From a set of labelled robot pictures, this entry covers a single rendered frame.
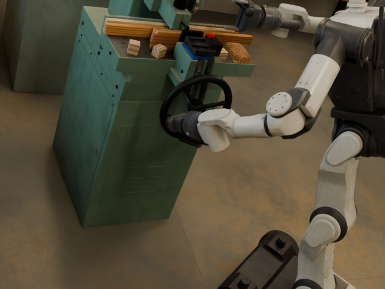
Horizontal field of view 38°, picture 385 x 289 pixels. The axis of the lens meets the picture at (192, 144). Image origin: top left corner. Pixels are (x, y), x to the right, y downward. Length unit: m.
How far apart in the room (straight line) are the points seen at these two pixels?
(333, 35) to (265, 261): 1.18
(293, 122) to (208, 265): 1.21
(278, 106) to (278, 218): 1.57
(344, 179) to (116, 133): 0.89
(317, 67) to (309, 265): 0.94
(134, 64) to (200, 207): 1.08
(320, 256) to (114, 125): 0.95
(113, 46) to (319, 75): 0.81
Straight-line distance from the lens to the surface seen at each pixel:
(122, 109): 2.18
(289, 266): 2.60
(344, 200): 2.10
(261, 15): 2.17
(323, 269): 2.28
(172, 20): 2.19
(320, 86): 1.61
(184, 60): 2.07
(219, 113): 1.70
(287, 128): 1.61
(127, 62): 2.05
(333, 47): 1.66
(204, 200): 2.96
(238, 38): 2.42
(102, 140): 2.31
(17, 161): 2.86
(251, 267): 2.47
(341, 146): 1.97
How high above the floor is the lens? 1.88
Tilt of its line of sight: 35 degrees down
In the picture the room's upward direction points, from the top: 22 degrees clockwise
